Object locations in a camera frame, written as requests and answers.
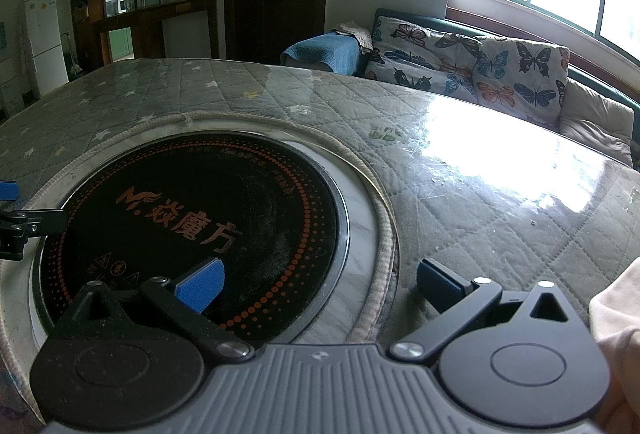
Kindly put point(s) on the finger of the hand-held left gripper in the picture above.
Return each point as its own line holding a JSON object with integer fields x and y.
{"x": 9, "y": 190}
{"x": 30, "y": 226}

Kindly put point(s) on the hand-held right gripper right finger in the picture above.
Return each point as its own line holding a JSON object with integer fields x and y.
{"x": 437, "y": 286}

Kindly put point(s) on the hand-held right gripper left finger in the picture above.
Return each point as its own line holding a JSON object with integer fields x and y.
{"x": 202, "y": 286}

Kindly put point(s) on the cream cloth towel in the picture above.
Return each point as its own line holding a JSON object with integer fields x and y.
{"x": 620, "y": 339}

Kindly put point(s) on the black round induction cooktop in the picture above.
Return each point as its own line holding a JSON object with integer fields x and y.
{"x": 200, "y": 184}

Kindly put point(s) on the mop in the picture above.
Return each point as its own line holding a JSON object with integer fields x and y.
{"x": 71, "y": 59}

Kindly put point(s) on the white fridge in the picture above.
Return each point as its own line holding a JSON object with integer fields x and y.
{"x": 45, "y": 44}

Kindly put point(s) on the dark wooden console table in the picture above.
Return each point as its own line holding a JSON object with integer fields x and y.
{"x": 150, "y": 21}

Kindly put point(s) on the beige cushion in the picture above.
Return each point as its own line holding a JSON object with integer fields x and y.
{"x": 595, "y": 119}

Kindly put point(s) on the blue towel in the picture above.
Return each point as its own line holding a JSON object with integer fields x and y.
{"x": 320, "y": 51}

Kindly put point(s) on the teal sofa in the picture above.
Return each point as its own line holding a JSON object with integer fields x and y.
{"x": 425, "y": 21}

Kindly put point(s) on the beige cloth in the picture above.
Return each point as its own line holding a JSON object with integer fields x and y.
{"x": 355, "y": 34}

